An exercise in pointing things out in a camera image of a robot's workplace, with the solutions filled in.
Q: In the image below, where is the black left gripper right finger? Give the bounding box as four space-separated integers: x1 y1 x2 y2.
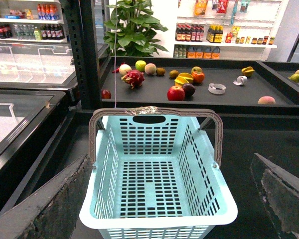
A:
250 153 299 239

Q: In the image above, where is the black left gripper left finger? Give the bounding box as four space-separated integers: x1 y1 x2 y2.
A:
0 154 92 239

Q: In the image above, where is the light blue plastic basket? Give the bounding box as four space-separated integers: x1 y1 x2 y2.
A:
80 115 238 239

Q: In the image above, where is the red green mango fruit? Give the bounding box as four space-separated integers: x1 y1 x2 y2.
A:
191 66 203 74

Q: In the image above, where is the pink peach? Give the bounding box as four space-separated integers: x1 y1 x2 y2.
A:
258 96 276 105

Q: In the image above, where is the glass freezer chest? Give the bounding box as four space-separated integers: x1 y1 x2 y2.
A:
0 42 79 213

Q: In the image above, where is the black fruit display tray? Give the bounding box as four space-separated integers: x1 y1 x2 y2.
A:
100 57 299 116

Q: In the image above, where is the clear tape roll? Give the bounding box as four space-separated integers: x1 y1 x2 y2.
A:
208 83 226 95

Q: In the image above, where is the small red apple left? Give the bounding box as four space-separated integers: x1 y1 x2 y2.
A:
101 89 112 99

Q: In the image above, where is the yellow starfruit right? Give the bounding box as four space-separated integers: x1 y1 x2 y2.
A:
241 66 255 77

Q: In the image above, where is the dark purple plum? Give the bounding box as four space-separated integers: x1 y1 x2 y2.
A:
182 83 196 97

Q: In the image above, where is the orange persimmon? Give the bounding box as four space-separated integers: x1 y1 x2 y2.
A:
191 71 205 84

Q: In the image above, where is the red apple on shelf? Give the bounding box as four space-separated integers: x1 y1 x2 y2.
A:
167 85 185 101

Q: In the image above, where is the pink dragon fruit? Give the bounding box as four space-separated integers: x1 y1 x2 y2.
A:
121 70 145 89

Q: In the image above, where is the white pale fruit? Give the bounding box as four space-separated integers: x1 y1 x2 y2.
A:
119 64 132 76

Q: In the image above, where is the brown kiwi right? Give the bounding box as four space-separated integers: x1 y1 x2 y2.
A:
169 70 179 79

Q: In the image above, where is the brown kiwi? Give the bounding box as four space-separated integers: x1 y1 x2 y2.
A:
156 67 165 76
169 70 179 79

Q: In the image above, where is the green apple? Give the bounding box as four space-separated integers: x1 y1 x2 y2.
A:
135 60 147 72

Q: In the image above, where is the beige round melon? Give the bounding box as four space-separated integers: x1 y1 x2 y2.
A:
145 63 157 75

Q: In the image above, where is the brown kiwi left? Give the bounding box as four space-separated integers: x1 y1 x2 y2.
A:
156 67 165 76

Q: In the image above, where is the left drinks shelf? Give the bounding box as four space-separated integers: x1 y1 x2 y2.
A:
0 0 67 43

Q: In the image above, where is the green potted plant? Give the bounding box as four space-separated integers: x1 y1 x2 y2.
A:
103 0 168 57

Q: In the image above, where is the white wall shelf with bottles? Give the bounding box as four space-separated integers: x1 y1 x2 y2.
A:
173 0 288 60

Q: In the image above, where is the white hanging cable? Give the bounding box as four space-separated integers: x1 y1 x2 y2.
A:
113 0 121 109

